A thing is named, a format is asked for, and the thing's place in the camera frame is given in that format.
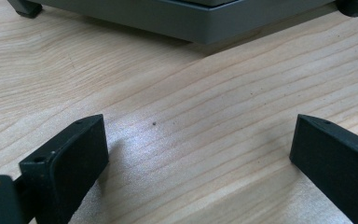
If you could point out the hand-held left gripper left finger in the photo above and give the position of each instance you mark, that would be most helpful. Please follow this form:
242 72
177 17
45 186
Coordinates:
71 165

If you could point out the dark grey corner rack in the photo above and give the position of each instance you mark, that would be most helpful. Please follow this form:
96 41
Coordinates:
183 21

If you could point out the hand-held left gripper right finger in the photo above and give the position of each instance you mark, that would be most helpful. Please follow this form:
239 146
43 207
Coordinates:
335 161

